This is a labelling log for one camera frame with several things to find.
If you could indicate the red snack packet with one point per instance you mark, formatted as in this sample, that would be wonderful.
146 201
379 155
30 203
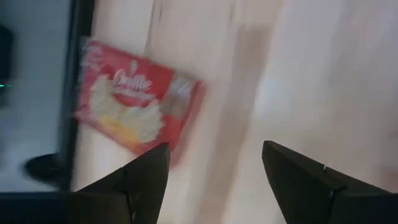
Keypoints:
140 81

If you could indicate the dark round floor object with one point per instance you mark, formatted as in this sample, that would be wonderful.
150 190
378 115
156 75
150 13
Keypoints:
43 169

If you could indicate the black aluminium table frame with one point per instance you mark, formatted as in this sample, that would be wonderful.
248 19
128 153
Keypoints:
77 62

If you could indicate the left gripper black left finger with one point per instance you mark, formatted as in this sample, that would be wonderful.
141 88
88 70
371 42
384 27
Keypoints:
140 193

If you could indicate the black device with green light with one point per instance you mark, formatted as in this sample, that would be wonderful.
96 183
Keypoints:
4 53

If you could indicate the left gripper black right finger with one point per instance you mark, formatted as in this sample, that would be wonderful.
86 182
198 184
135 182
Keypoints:
298 186

